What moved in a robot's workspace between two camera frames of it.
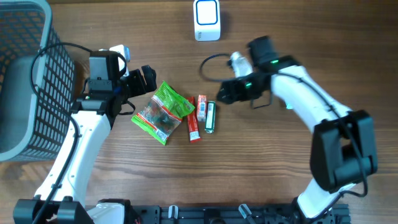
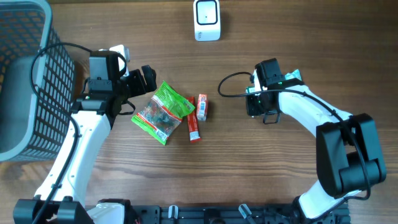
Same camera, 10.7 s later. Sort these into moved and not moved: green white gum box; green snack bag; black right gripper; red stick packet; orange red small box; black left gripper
Moved: black right gripper; green white gum box
Not moved: black left gripper; orange red small box; red stick packet; green snack bag
